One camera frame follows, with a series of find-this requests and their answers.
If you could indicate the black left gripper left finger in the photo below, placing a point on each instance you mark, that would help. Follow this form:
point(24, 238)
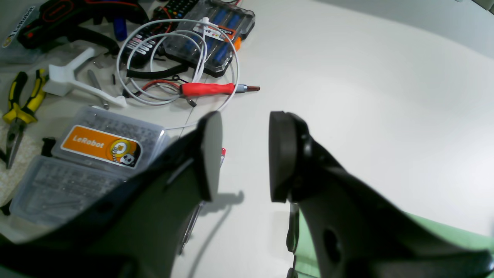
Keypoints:
point(134, 231)

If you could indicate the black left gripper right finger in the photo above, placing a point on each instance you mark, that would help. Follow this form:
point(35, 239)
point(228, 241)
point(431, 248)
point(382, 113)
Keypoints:
point(304, 173)

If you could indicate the light green T-shirt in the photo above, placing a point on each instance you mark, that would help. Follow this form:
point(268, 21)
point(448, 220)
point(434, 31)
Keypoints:
point(411, 247)

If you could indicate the clear LeRobot screw box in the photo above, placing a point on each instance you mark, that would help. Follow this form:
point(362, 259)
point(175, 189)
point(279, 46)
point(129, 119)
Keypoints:
point(98, 151)

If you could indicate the red soldering iron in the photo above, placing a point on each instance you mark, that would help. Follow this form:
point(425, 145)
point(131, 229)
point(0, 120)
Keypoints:
point(202, 89)

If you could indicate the yellow black pliers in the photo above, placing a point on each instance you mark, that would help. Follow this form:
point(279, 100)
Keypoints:
point(19, 116)

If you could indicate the black remote control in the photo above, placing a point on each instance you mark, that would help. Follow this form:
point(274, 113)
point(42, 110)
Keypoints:
point(158, 29)

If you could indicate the clear blue bit case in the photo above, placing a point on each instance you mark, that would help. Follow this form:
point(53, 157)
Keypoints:
point(234, 21)

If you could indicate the black orange power tool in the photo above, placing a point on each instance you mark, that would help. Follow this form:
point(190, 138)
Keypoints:
point(62, 18)

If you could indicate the white printed bracket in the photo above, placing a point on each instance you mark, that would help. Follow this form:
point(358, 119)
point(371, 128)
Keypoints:
point(62, 79)

